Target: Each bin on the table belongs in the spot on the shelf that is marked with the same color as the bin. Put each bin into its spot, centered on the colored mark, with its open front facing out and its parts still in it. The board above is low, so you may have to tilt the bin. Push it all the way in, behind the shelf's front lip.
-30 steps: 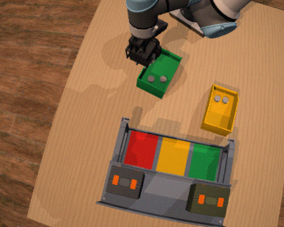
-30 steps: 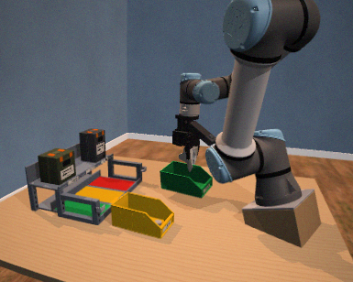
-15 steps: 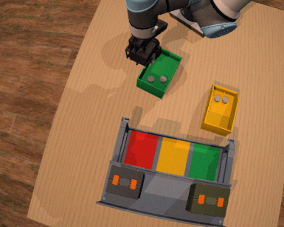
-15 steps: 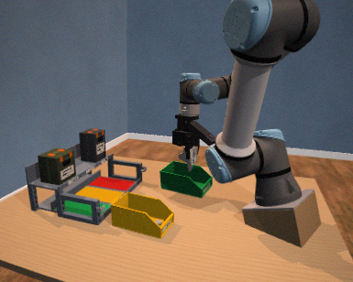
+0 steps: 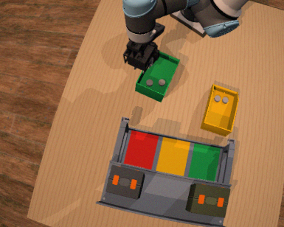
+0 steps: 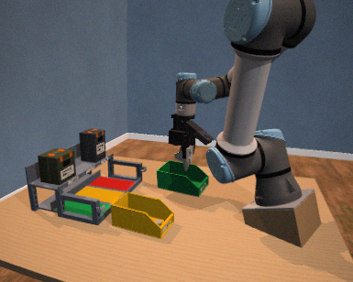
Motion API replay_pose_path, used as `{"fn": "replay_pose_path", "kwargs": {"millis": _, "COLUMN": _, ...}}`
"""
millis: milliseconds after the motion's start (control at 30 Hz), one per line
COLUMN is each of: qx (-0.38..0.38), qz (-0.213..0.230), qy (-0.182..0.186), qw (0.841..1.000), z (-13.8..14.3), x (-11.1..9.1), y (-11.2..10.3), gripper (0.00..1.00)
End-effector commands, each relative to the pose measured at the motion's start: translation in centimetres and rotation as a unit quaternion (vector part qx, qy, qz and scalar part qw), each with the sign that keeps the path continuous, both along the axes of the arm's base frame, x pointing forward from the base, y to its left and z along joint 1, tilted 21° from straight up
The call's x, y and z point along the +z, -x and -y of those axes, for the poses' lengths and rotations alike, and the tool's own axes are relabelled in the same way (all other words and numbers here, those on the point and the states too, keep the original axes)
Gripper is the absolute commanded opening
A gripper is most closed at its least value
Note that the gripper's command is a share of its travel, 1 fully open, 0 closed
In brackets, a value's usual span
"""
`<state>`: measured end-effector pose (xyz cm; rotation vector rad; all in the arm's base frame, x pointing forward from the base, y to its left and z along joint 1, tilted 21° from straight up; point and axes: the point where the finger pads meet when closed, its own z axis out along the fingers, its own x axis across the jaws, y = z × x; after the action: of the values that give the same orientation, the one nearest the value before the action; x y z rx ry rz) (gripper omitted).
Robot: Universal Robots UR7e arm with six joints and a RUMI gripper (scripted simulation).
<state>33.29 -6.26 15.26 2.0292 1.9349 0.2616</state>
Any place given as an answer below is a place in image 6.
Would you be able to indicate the green bin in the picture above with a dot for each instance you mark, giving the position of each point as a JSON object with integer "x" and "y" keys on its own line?
{"x": 172, "y": 176}

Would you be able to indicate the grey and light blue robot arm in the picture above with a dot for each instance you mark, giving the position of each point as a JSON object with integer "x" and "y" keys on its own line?
{"x": 257, "y": 27}

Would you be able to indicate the grey metal shelf rack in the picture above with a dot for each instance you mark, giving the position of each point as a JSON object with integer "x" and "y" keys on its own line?
{"x": 102, "y": 190}

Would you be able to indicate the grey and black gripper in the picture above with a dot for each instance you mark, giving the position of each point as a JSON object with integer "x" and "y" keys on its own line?
{"x": 181, "y": 137}

